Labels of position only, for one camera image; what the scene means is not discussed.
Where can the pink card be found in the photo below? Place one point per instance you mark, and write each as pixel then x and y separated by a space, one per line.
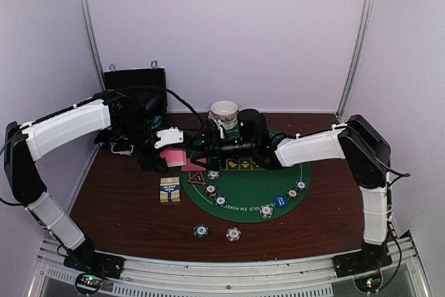
pixel 191 167

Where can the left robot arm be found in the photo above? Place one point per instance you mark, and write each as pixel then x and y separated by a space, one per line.
pixel 114 110

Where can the teal chip stack in case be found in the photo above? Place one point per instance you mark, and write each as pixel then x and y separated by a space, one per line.
pixel 157 122

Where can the pink playing card deck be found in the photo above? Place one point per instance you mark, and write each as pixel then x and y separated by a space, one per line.
pixel 174 157

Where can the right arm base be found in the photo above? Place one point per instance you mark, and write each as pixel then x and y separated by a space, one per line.
pixel 366 272

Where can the blue round dealer button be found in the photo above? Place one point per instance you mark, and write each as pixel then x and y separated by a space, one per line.
pixel 281 201

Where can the round green poker mat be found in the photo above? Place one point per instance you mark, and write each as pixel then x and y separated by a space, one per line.
pixel 248 187

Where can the white ceramic bowl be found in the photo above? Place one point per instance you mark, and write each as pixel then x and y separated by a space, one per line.
pixel 225 111
pixel 227 122

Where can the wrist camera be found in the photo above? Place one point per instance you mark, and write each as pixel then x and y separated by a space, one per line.
pixel 168 137
pixel 252 125

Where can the dark blue chip stack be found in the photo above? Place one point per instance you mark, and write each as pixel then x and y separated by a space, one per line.
pixel 200 231

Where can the black red triangle all-in marker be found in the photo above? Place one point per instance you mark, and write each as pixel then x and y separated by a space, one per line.
pixel 198 179

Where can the brown chips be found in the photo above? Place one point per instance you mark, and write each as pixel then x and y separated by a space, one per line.
pixel 292 194
pixel 211 191

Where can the left aluminium post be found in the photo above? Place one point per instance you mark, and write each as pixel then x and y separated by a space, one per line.
pixel 92 43

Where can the lower white ceramic bowl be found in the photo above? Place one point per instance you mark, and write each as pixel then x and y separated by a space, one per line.
pixel 227 122

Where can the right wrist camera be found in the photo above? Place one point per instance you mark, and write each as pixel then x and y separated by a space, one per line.
pixel 252 125

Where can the light blue chip stack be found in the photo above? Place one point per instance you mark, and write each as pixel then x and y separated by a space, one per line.
pixel 233 234

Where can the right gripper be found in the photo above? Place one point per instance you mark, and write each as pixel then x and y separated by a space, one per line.
pixel 209 138

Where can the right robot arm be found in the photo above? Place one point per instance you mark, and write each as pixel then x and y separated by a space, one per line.
pixel 356 141

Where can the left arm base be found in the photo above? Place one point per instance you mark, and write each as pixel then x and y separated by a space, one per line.
pixel 92 277

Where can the gold blue card box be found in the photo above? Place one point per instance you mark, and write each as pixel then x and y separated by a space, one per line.
pixel 170 190

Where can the black poker chip case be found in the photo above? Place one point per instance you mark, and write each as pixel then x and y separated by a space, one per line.
pixel 155 101

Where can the aluminium front rail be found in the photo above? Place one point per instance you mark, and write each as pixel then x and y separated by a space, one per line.
pixel 311 276

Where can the aluminium post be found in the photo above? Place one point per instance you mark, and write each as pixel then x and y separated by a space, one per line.
pixel 364 21
pixel 92 43

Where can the dark chips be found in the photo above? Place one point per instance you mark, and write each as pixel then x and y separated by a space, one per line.
pixel 300 185
pixel 221 201

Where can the upper white ceramic bowl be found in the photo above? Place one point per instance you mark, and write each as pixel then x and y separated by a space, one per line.
pixel 225 111

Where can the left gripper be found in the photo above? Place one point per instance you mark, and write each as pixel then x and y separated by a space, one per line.
pixel 149 161

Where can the right aluminium post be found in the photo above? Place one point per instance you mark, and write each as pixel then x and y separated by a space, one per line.
pixel 364 21

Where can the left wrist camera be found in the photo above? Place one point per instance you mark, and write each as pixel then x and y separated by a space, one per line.
pixel 168 137

